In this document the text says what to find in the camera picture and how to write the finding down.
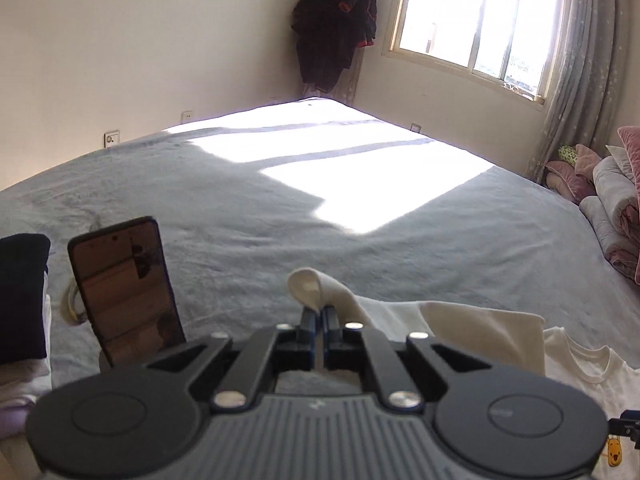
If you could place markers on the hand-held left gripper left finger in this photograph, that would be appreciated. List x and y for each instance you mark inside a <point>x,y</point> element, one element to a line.
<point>312,330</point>

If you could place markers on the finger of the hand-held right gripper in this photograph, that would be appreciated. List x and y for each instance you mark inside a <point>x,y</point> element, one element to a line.
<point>625,425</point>

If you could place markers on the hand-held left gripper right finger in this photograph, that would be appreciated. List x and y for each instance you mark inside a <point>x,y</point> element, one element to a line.
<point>329,330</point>

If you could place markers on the cream long-sleeve shirt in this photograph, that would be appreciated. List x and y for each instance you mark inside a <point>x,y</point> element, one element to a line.
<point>475,332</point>

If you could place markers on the dark hanging clothes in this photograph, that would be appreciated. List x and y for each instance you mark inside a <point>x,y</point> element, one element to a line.
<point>332,25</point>

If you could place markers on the bed with grey sheet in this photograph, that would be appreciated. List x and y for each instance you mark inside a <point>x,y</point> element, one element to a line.
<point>250,220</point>

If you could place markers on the black smartphone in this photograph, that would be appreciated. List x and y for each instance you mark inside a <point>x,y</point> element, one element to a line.
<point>125,290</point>

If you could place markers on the folded grey pink quilt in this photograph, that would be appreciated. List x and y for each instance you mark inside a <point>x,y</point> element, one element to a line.
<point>612,195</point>

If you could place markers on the small pink cushions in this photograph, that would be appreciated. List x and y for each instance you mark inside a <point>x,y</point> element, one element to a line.
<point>570,175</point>

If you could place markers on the green patterned cushion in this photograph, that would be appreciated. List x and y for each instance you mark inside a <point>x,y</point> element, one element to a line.
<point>567,154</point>

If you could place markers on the large pink velvet pillow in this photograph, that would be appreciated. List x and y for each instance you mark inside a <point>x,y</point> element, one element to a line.
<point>631,142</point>

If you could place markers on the folded dark cloth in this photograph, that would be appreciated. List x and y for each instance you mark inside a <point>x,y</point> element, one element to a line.
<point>22,295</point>

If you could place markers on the window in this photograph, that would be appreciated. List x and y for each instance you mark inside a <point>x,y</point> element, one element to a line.
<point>475,15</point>

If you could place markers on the grey patterned curtain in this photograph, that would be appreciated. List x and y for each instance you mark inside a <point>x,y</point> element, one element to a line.
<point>585,60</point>

